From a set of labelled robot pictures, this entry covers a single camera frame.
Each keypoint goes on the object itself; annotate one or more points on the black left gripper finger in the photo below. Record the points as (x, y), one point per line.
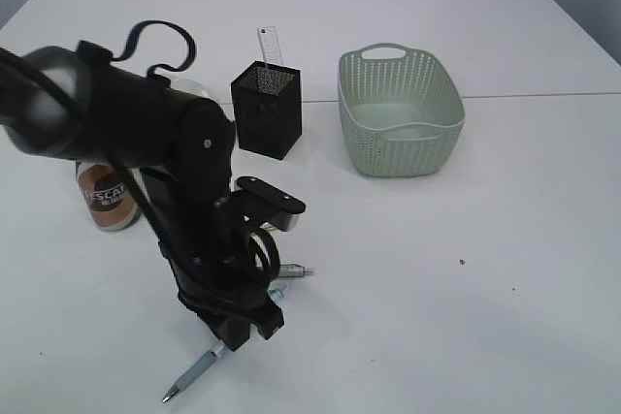
(229, 326)
(267, 318)

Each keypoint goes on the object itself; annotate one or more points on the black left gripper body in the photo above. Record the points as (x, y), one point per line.
(215, 240)

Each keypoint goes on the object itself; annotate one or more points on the blue grey grip pen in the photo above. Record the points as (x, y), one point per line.
(215, 353)

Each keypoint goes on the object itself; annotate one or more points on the brown Nescafe coffee bottle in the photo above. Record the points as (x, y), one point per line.
(110, 204)

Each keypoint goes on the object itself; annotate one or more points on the clear plastic ruler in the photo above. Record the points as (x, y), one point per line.
(269, 44)

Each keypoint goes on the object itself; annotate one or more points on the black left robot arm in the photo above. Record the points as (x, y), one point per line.
(173, 151)

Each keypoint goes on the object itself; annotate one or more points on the black mesh pen holder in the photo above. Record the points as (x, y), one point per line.
(267, 102)

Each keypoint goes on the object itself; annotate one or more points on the pale green wavy plate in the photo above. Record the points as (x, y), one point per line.
(190, 86)

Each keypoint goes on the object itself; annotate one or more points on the green plastic woven basket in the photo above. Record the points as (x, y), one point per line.
(400, 111)

